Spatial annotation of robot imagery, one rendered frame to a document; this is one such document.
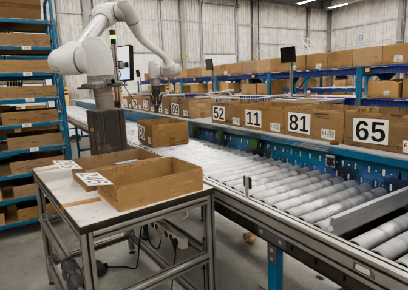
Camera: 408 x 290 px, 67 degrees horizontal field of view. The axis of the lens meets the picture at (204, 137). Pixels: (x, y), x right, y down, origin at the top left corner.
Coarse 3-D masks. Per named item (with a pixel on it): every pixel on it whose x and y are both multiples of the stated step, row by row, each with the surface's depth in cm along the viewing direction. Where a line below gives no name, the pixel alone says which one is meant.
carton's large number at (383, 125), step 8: (360, 120) 141; (368, 120) 138; (376, 120) 135; (384, 120) 132; (360, 128) 142; (368, 128) 139; (376, 128) 135; (384, 128) 132; (360, 136) 142; (368, 136) 139; (376, 136) 136; (384, 136) 133; (384, 144) 133
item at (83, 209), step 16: (48, 176) 166; (64, 176) 165; (48, 192) 147; (64, 192) 139; (80, 192) 139; (96, 192) 138; (192, 192) 133; (208, 192) 137; (64, 208) 121; (80, 208) 121; (96, 208) 120; (112, 208) 119; (144, 208) 118; (160, 208) 123; (80, 224) 106; (96, 224) 108; (112, 224) 111
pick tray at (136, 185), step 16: (160, 160) 153; (176, 160) 153; (112, 176) 140; (128, 176) 145; (144, 176) 150; (160, 176) 154; (176, 176) 127; (192, 176) 132; (112, 192) 118; (128, 192) 116; (144, 192) 120; (160, 192) 124; (176, 192) 128; (128, 208) 117
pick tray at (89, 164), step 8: (112, 152) 172; (120, 152) 174; (128, 152) 177; (136, 152) 180; (144, 152) 175; (72, 160) 157; (80, 160) 162; (88, 160) 164; (96, 160) 167; (104, 160) 170; (112, 160) 172; (120, 160) 175; (128, 160) 177; (144, 160) 153; (88, 168) 165; (96, 168) 167; (104, 168) 142; (80, 184) 148
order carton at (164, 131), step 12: (144, 120) 262; (156, 120) 267; (168, 120) 272; (180, 120) 250; (144, 132) 242; (156, 132) 227; (168, 132) 231; (180, 132) 236; (156, 144) 228; (168, 144) 233
